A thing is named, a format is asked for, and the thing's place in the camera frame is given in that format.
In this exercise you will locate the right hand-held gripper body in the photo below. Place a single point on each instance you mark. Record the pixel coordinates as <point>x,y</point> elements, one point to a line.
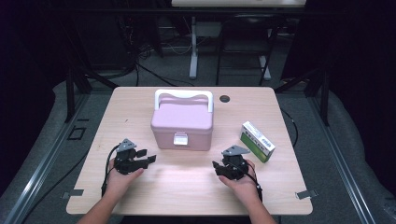
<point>236,165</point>

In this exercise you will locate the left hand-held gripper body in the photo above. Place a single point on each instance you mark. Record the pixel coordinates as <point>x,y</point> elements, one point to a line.
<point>126,163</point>

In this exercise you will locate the green white medicine box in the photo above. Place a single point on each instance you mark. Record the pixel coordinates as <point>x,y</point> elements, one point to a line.
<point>257,141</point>

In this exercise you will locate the person's left hand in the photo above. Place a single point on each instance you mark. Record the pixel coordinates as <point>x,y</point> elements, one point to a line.
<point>120,185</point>

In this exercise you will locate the person's right hand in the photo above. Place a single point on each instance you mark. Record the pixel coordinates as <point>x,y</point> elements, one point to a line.
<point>246,188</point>

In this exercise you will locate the grey tape piece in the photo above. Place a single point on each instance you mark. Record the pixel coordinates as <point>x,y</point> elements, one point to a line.
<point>73,193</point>
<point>306,194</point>

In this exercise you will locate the white desk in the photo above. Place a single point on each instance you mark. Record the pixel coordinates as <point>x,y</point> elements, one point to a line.
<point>193,46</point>

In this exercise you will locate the black chair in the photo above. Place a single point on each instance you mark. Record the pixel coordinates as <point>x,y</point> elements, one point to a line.
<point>247,46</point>

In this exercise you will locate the dark computer tower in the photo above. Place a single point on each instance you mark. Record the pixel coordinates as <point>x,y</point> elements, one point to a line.
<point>140,31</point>

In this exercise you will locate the aluminium floor rail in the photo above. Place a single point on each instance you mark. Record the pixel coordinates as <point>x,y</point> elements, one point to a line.
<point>46,158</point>
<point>339,155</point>

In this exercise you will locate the black frame post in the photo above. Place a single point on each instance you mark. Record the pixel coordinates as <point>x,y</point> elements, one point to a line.
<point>324,96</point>
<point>70,93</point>

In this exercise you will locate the black horizontal frame bar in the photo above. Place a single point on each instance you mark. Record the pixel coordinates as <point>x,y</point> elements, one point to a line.
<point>124,11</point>

